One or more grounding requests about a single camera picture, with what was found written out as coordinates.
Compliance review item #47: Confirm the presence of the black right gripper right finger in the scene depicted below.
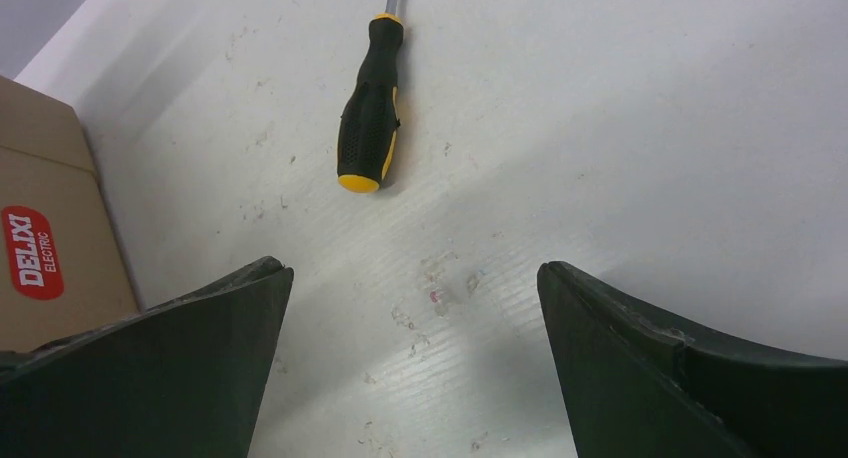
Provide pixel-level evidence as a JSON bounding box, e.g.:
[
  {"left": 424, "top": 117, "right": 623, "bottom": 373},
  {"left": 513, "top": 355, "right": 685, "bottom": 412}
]
[{"left": 537, "top": 262, "right": 847, "bottom": 457}]

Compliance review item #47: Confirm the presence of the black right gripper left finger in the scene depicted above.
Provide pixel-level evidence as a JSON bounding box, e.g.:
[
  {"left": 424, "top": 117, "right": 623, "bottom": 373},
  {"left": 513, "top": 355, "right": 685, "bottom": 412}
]
[{"left": 1, "top": 256, "right": 294, "bottom": 457}]

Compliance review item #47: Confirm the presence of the brown cardboard box bin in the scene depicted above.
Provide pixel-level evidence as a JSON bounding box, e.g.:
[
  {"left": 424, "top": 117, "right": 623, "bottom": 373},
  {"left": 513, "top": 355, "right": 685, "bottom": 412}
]
[{"left": 1, "top": 78, "right": 139, "bottom": 352}]

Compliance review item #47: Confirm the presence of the black yellow screwdriver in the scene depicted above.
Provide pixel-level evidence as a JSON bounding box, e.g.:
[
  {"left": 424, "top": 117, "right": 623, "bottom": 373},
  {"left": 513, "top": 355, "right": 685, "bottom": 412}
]
[{"left": 337, "top": 0, "right": 404, "bottom": 193}]

